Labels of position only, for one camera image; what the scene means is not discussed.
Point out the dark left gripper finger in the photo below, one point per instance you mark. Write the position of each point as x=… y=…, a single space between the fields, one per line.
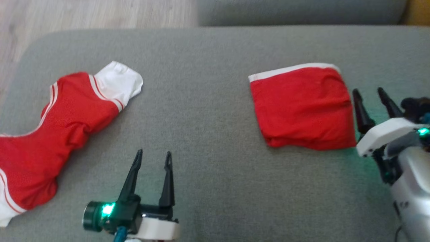
x=167 y=188
x=131 y=181

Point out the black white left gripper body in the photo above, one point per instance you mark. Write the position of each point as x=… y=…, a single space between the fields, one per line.
x=147 y=223

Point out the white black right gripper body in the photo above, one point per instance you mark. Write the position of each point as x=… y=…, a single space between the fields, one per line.
x=386 y=132

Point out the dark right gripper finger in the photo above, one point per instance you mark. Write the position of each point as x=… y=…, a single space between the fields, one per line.
x=362 y=114
x=389 y=104

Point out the red garment white trim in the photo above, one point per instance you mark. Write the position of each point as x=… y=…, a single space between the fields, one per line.
x=302 y=107

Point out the red jersey with white sleeves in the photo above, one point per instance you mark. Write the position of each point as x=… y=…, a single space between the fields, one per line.
x=67 y=117

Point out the grey fabric sofa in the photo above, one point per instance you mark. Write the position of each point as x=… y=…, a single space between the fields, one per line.
x=208 y=117

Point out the yellow fabric cushion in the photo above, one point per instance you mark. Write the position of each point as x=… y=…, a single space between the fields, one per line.
x=418 y=11

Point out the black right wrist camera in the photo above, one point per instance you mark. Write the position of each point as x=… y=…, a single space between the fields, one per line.
x=416 y=107

